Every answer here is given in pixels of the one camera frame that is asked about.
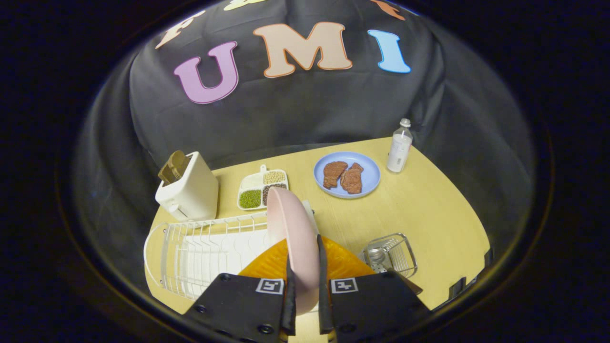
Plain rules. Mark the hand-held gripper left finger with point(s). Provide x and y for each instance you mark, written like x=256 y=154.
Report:
x=288 y=305

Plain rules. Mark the toast slice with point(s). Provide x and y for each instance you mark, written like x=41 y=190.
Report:
x=172 y=167

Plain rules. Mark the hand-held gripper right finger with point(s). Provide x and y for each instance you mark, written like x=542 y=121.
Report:
x=324 y=305

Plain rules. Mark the pink plate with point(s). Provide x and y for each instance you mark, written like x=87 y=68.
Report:
x=298 y=247

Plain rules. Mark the white divided grain tray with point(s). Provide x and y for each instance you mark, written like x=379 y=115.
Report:
x=262 y=188

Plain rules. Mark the white toaster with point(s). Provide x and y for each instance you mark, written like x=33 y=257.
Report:
x=193 y=190

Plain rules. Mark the blue plate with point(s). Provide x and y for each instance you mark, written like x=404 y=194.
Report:
x=347 y=174

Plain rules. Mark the black backdrop cloth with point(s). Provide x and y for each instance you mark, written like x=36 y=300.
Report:
x=305 y=109

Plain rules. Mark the clear plastic bottle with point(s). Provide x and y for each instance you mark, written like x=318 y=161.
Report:
x=399 y=147

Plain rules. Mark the brown meat piece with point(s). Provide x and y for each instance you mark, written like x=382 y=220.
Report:
x=352 y=178
x=333 y=174

